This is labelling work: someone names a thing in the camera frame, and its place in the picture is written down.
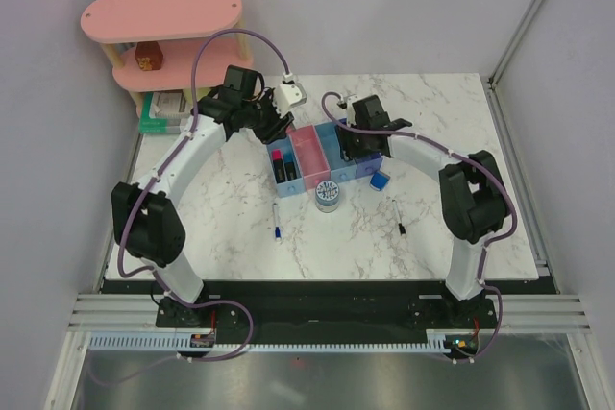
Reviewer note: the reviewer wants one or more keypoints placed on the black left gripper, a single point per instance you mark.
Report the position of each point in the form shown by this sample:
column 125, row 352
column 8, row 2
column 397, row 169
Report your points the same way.
column 280, row 132

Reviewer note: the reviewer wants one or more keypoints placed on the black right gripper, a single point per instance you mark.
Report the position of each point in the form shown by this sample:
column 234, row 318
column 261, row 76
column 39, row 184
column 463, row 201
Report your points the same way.
column 347, row 148

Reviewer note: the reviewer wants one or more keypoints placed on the pink cap black highlighter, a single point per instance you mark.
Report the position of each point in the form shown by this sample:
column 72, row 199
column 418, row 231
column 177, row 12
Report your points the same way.
column 278, row 166

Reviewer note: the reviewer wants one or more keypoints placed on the blue cap black highlighter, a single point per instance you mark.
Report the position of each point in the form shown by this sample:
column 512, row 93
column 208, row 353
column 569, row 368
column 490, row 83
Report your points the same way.
column 290, row 167

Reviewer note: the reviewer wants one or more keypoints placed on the purple plastic drawer box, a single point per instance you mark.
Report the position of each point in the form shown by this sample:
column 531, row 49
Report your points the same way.
column 367, row 166

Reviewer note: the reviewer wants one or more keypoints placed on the pink plastic drawer box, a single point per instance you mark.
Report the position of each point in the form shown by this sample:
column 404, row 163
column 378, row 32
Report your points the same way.
column 310, row 156

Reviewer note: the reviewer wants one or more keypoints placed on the blue and grey eraser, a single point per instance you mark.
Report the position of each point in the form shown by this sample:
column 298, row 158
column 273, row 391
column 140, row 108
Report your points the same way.
column 379, row 181

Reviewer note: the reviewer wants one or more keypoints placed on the light blue end drawer box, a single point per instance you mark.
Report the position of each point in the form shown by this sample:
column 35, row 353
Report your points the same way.
column 287, row 188

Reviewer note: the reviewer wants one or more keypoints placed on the blue round cleaning gel jar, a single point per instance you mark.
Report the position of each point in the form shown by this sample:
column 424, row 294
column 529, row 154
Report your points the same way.
column 327, row 196

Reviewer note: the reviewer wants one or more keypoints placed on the white pen black cap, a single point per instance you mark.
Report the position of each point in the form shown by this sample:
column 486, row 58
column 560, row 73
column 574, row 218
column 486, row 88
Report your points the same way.
column 399, row 218

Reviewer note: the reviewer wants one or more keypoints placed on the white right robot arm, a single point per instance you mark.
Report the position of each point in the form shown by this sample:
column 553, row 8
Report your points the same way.
column 473, row 198

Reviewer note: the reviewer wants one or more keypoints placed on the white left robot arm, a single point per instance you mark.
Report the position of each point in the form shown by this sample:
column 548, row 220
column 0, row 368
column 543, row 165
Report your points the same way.
column 146, row 223

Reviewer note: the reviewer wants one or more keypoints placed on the pale yellow cup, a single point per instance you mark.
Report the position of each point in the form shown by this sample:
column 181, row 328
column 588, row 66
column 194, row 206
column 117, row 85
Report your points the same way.
column 202, row 92

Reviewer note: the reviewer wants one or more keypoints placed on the white pen blue cap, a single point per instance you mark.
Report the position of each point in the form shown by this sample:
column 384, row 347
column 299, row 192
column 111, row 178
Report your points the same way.
column 277, row 222

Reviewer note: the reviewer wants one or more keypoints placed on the spiral notebook with papers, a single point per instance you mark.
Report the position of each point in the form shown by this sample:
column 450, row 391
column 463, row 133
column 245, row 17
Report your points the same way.
column 169, row 105

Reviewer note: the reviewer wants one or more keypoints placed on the green and white book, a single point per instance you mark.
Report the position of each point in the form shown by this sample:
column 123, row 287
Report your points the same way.
column 148, row 125

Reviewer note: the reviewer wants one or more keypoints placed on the pink three-tier wooden shelf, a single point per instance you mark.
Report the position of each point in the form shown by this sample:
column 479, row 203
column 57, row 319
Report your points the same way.
column 180, row 27

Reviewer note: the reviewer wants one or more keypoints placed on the brown printed box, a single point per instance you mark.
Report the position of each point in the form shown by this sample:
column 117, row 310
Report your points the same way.
column 148, row 56

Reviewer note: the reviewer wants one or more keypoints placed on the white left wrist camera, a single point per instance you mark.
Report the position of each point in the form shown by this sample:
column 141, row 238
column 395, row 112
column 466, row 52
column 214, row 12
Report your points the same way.
column 289, row 94

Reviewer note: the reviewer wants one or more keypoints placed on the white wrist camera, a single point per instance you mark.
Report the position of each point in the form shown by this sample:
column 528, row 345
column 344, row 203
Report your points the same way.
column 356, row 112
column 289, row 94

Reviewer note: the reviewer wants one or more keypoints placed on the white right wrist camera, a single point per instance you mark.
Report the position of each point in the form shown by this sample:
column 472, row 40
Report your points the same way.
column 356, row 112

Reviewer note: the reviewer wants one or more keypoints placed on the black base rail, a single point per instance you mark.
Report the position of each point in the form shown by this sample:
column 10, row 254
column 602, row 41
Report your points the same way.
column 320, row 310

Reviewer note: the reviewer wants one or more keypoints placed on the aluminium frame profile rails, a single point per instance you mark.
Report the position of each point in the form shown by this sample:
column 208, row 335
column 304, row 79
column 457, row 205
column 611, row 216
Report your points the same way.
column 523, row 314

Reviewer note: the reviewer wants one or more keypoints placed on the white cable comb strip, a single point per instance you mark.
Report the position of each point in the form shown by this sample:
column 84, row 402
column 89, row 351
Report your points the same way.
column 205, row 341

